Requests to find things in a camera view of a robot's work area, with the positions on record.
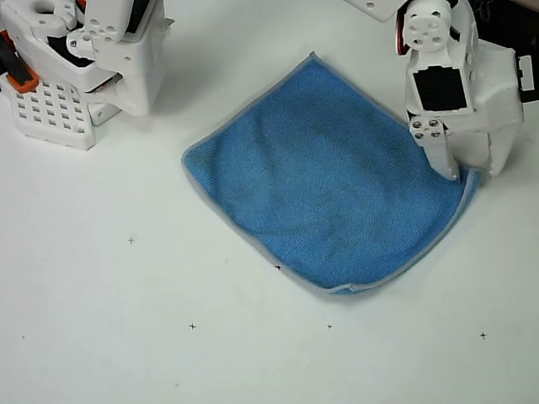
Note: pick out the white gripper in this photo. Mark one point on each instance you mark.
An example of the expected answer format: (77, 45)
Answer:
(438, 149)

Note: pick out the blue microfibre cloth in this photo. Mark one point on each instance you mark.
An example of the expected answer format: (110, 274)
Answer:
(316, 181)

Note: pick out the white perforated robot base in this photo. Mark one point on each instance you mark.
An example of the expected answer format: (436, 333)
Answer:
(50, 113)

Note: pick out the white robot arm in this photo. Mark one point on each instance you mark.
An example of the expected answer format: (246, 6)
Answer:
(126, 63)

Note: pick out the orange and black clamp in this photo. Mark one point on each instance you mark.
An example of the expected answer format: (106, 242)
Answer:
(19, 73)

